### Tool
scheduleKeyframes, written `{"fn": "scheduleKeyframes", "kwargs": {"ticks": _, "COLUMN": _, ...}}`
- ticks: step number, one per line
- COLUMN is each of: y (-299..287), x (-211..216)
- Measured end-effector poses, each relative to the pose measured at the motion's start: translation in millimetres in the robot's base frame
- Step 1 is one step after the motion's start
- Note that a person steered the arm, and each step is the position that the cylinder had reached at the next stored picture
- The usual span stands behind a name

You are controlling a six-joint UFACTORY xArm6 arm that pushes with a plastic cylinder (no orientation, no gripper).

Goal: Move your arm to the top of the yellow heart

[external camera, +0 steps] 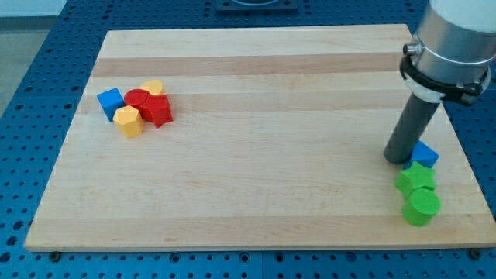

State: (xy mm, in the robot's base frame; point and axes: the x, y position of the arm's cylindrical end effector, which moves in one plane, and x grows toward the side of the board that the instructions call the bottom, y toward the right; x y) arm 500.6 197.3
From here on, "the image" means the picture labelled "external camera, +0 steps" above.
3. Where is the blue triangle block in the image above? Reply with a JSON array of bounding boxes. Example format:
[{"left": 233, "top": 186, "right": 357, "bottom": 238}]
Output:
[{"left": 404, "top": 140, "right": 439, "bottom": 169}]

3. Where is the green star block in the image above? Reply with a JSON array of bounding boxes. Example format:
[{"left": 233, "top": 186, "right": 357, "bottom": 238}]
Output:
[{"left": 394, "top": 161, "right": 436, "bottom": 200}]

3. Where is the green cylinder block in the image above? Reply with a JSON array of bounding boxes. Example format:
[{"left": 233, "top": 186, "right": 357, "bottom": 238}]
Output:
[{"left": 401, "top": 188, "right": 441, "bottom": 226}]

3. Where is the wooden board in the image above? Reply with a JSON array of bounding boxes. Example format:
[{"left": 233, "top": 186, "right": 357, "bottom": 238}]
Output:
[{"left": 25, "top": 24, "right": 495, "bottom": 252}]

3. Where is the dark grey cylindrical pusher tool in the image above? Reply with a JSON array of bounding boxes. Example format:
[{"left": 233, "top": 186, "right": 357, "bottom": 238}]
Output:
[{"left": 383, "top": 93, "right": 439, "bottom": 164}]

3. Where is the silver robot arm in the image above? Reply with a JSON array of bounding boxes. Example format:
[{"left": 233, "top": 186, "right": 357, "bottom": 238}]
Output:
[{"left": 400, "top": 0, "right": 495, "bottom": 106}]

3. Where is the red cylinder block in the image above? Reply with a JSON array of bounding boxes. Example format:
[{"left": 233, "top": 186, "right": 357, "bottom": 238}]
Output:
[{"left": 124, "top": 88, "right": 150, "bottom": 110}]

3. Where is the red star block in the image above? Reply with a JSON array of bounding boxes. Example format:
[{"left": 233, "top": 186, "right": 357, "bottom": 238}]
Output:
[{"left": 140, "top": 95, "right": 174, "bottom": 129}]

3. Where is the blue cube block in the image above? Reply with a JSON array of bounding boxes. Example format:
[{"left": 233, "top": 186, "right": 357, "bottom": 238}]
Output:
[{"left": 97, "top": 88, "right": 125, "bottom": 122}]

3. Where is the yellow heart block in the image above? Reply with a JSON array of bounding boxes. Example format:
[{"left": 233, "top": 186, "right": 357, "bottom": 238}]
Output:
[{"left": 140, "top": 80, "right": 165, "bottom": 95}]

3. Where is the yellow hexagon block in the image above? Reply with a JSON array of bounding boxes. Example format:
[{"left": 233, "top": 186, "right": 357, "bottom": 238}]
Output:
[{"left": 113, "top": 105, "right": 144, "bottom": 138}]

